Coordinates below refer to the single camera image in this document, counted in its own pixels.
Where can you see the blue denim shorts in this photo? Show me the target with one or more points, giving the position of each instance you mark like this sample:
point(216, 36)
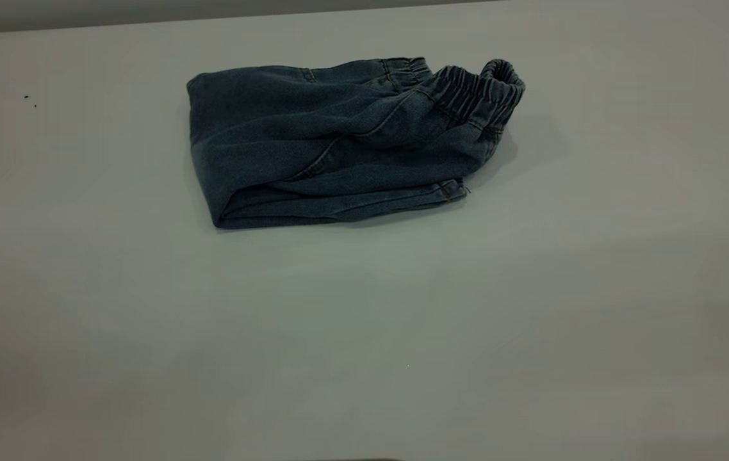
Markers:
point(313, 128)

